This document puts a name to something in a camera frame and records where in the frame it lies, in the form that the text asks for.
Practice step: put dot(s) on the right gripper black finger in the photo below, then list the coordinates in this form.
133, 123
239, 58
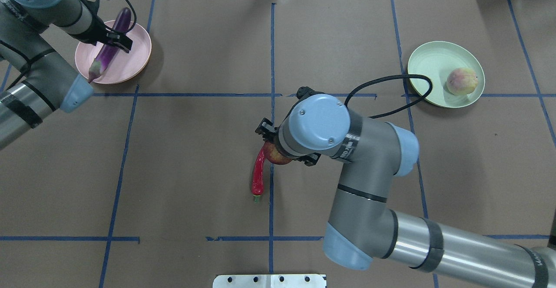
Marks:
267, 130

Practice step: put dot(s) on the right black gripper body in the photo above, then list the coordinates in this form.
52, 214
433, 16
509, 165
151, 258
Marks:
263, 128

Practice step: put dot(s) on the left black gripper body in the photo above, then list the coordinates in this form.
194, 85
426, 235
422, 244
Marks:
98, 28

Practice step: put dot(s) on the red yellow pomegranate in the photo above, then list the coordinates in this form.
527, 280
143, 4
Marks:
272, 154

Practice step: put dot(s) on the purple eggplant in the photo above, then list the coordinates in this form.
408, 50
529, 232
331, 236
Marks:
108, 52

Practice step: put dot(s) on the red chili pepper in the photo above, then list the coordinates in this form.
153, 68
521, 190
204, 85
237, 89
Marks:
258, 187

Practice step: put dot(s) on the pink peach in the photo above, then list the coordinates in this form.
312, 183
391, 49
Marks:
462, 81

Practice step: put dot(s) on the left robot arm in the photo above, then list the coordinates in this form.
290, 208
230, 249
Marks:
46, 82

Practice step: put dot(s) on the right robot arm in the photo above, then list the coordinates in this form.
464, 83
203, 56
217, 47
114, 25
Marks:
361, 227

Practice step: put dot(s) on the pink plate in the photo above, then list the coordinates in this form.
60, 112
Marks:
125, 65

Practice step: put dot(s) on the green plate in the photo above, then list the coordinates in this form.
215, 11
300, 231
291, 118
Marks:
436, 60

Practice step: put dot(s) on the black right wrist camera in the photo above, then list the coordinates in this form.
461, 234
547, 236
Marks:
305, 92

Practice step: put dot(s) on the white post base plate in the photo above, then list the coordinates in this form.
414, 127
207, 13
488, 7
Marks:
271, 281

